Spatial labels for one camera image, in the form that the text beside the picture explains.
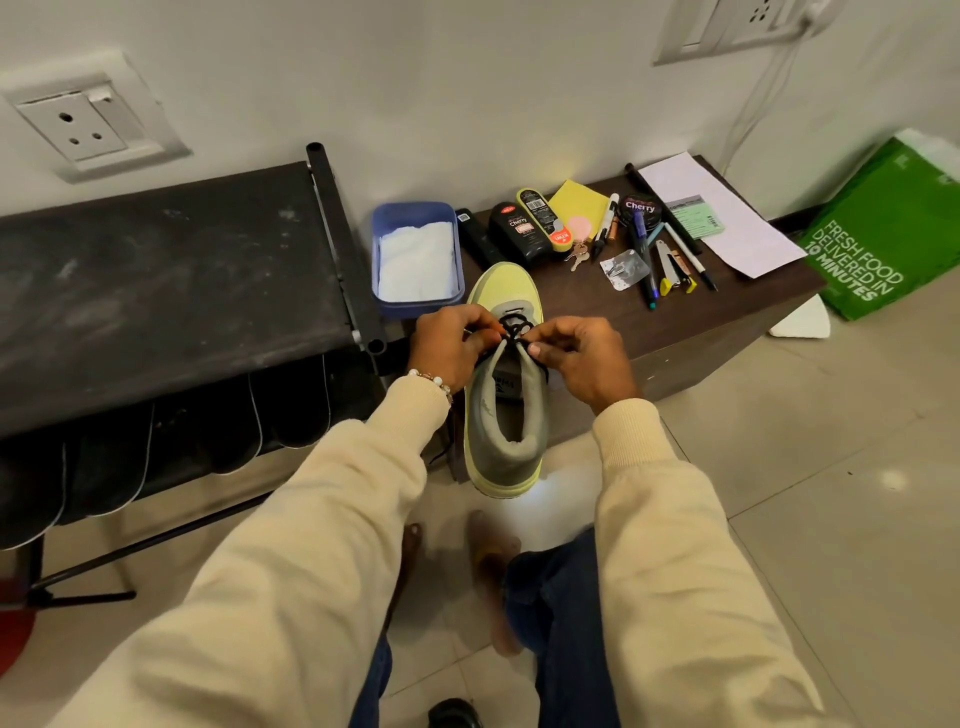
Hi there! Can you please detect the white bead bracelet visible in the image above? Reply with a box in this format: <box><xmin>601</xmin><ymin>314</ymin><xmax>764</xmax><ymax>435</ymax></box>
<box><xmin>406</xmin><ymin>368</ymin><xmax>456</xmax><ymax>407</ymax></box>

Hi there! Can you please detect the yellow sticky note pad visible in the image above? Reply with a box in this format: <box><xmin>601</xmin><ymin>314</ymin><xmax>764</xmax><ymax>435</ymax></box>
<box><xmin>549</xmin><ymin>179</ymin><xmax>611</xmax><ymax>240</ymax></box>

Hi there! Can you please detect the white wall switch panel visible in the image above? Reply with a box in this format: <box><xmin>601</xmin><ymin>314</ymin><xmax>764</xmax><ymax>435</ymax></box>
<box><xmin>651</xmin><ymin>0</ymin><xmax>850</xmax><ymax>68</ymax></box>

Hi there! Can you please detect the white paper sheet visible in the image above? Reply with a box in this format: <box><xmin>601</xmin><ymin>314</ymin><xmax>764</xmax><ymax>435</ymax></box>
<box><xmin>636</xmin><ymin>150</ymin><xmax>810</xmax><ymax>281</ymax></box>

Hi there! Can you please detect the person's right forearm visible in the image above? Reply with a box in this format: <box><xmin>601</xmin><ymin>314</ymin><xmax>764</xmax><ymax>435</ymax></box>
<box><xmin>534</xmin><ymin>398</ymin><xmax>845</xmax><ymax>728</ymax></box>

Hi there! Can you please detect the white wall socket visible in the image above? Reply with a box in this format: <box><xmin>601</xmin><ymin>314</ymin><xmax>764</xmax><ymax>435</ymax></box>
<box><xmin>0</xmin><ymin>48</ymin><xmax>193</xmax><ymax>186</ymax></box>

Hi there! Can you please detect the person's right leg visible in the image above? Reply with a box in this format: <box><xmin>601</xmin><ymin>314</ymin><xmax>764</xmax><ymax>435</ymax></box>
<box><xmin>501</xmin><ymin>528</ymin><xmax>625</xmax><ymax>728</ymax></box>

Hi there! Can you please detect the person's right hand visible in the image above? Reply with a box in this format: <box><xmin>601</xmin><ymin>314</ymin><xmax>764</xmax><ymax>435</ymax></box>
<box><xmin>527</xmin><ymin>316</ymin><xmax>643</xmax><ymax>417</ymax></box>

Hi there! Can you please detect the green paper slip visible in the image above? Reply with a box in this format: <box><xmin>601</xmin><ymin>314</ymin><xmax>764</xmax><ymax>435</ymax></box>
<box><xmin>668</xmin><ymin>195</ymin><xmax>726</xmax><ymax>242</ymax></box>

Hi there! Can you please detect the black shoe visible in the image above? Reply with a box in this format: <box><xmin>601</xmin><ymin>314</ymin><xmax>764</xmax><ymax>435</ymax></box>
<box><xmin>426</xmin><ymin>696</ymin><xmax>486</xmax><ymax>728</ymax></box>

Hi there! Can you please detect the blue pen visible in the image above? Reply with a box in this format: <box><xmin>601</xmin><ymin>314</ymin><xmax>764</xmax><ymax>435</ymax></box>
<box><xmin>631</xmin><ymin>210</ymin><xmax>662</xmax><ymax>312</ymax></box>

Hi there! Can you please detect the black shoelace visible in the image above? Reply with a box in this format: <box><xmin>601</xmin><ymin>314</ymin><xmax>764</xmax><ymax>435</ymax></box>
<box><xmin>478</xmin><ymin>312</ymin><xmax>554</xmax><ymax>378</ymax></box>

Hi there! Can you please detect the person's right foot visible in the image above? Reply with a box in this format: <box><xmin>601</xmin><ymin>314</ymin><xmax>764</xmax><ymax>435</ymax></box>
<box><xmin>467</xmin><ymin>509</ymin><xmax>528</xmax><ymax>660</ymax></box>

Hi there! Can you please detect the blue plastic container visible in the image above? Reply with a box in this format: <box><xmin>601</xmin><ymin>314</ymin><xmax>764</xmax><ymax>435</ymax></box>
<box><xmin>370</xmin><ymin>201</ymin><xmax>467</xmax><ymax>323</ymax></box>

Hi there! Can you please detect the black metal rod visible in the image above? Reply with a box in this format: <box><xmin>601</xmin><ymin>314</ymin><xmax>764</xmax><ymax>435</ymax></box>
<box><xmin>624</xmin><ymin>162</ymin><xmax>704</xmax><ymax>257</ymax></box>

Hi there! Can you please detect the black metal shoe rack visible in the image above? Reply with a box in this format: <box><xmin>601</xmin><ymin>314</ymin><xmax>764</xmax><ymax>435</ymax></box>
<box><xmin>0</xmin><ymin>141</ymin><xmax>389</xmax><ymax>610</ymax></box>

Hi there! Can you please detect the black and white marker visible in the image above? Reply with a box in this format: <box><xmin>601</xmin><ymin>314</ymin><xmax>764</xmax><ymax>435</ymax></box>
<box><xmin>591</xmin><ymin>192</ymin><xmax>621</xmax><ymax>263</ymax></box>

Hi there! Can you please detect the white pen black tip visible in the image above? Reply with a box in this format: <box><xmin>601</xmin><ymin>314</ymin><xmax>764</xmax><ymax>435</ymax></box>
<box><xmin>663</xmin><ymin>222</ymin><xmax>720</xmax><ymax>293</ymax></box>

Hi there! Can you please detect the white power cable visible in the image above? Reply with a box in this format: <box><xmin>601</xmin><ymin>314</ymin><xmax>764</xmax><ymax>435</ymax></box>
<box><xmin>718</xmin><ymin>13</ymin><xmax>828</xmax><ymax>181</ymax></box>

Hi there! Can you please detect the black shoe polish bottle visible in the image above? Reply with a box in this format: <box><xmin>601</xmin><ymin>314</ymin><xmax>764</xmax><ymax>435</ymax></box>
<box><xmin>488</xmin><ymin>201</ymin><xmax>557</xmax><ymax>270</ymax></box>

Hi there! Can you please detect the person's leg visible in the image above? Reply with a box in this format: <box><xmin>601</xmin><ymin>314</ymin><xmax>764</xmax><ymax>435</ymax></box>
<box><xmin>501</xmin><ymin>528</ymin><xmax>625</xmax><ymax>728</ymax></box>
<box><xmin>348</xmin><ymin>636</ymin><xmax>396</xmax><ymax>728</ymax></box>

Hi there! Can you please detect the white cloth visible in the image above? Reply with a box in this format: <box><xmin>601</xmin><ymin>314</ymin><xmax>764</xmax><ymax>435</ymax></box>
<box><xmin>377</xmin><ymin>220</ymin><xmax>459</xmax><ymax>303</ymax></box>

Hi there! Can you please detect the round black polish tin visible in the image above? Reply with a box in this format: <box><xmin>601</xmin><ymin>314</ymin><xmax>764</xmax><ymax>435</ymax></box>
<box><xmin>618</xmin><ymin>192</ymin><xmax>668</xmax><ymax>234</ymax></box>

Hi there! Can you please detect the person's left forearm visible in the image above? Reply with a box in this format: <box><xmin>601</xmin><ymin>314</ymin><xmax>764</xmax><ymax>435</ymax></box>
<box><xmin>45</xmin><ymin>373</ymin><xmax>456</xmax><ymax>728</ymax></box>

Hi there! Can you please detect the yellow-green grey sneaker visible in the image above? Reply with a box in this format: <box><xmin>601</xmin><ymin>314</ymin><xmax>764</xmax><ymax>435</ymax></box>
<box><xmin>462</xmin><ymin>261</ymin><xmax>553</xmax><ymax>501</ymax></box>

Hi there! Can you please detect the yellow black shoe shine sponge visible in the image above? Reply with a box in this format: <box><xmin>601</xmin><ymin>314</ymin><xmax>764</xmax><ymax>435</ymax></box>
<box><xmin>515</xmin><ymin>186</ymin><xmax>573</xmax><ymax>255</ymax></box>

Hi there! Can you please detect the silver foil blister pack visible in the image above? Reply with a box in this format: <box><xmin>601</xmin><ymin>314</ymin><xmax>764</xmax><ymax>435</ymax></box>
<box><xmin>599</xmin><ymin>249</ymin><xmax>651</xmax><ymax>292</ymax></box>

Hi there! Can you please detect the dark brown wooden table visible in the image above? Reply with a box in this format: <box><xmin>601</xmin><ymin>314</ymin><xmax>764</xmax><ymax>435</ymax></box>
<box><xmin>448</xmin><ymin>154</ymin><xmax>827</xmax><ymax>483</ymax></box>

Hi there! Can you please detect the green printed bag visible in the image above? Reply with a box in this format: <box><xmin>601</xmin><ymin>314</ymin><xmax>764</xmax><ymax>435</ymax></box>
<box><xmin>795</xmin><ymin>128</ymin><xmax>960</xmax><ymax>323</ymax></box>

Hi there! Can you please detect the person's left leg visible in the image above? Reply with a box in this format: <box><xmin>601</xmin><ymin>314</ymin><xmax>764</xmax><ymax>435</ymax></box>
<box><xmin>348</xmin><ymin>636</ymin><xmax>396</xmax><ymax>728</ymax></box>

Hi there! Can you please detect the white object on floor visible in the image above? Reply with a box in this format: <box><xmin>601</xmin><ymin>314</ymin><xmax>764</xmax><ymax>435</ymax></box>
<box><xmin>768</xmin><ymin>293</ymin><xmax>833</xmax><ymax>341</ymax></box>

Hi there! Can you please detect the black shoe brush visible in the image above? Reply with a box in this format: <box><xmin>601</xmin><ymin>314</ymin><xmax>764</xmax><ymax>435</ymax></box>
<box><xmin>454</xmin><ymin>207</ymin><xmax>508</xmax><ymax>270</ymax></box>

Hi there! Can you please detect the red plastic object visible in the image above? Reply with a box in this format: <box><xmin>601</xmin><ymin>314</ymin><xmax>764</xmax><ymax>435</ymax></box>
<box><xmin>0</xmin><ymin>603</ymin><xmax>36</xmax><ymax>678</ymax></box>

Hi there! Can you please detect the person's left hand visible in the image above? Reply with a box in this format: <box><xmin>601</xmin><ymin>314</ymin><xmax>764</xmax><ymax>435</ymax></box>
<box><xmin>408</xmin><ymin>306</ymin><xmax>507</xmax><ymax>395</ymax></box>

